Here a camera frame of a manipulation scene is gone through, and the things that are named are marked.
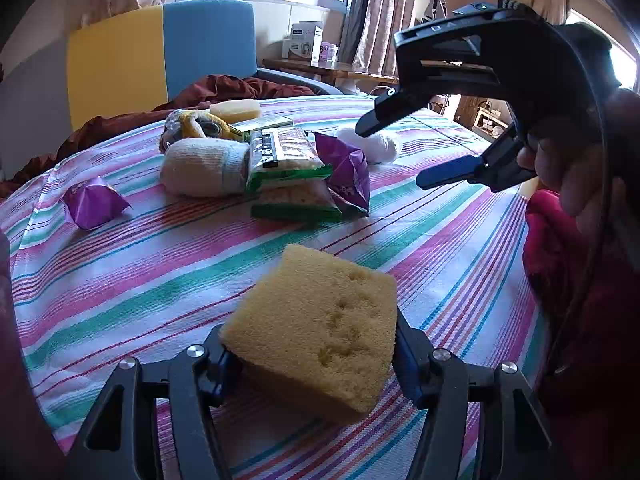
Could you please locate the large yellow sponge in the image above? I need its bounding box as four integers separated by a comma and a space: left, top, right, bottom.
219, 244, 399, 416

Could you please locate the purple snack packet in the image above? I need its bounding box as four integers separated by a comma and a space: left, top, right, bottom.
312, 131, 372, 218
59, 176, 132, 231

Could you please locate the yellow patterned sock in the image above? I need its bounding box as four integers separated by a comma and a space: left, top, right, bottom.
159, 109, 248, 153

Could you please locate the green snack packet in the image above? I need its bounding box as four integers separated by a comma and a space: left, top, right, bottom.
245, 127, 335, 193
250, 180, 343, 223

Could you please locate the wooden shelf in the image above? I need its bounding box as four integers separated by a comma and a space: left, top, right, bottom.
470, 95, 516, 137

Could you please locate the dark red blanket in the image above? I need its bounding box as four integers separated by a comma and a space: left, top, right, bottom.
0, 74, 316, 191

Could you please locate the white rolled sock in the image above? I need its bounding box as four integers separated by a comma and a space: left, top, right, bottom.
160, 138, 251, 198

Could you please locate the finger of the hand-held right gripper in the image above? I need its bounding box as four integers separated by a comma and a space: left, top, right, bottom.
416, 124, 538, 194
356, 79, 502, 138

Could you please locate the grey yellow blue headboard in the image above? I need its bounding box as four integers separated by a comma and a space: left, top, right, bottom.
0, 0, 258, 181

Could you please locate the wooden desk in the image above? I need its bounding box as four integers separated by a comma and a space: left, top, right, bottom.
262, 57, 401, 93

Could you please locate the striped bedsheet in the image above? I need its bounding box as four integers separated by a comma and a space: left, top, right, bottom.
0, 95, 551, 480

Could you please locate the black cable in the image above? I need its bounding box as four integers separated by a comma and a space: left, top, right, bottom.
545, 25, 618, 376

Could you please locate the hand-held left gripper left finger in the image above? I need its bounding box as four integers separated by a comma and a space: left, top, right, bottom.
65, 325, 246, 480

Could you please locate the person's right hand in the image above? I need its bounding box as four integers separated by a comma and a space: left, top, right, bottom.
517, 89, 640, 233

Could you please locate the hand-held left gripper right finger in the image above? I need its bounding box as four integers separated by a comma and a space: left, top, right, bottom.
392, 311, 566, 480

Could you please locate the white fluffy sock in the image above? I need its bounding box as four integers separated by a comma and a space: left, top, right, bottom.
334, 127, 403, 164

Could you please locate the green paper box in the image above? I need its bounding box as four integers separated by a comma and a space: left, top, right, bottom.
227, 114, 294, 142

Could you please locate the patterned curtain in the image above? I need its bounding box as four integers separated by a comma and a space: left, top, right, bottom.
340, 0, 421, 78

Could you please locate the grey bed rail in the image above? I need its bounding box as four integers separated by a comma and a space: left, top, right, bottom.
255, 66, 343, 97

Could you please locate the white cardboard box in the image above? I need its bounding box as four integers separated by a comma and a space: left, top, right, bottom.
281, 21, 324, 61

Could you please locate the red clothing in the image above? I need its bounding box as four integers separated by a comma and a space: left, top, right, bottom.
522, 190, 640, 480

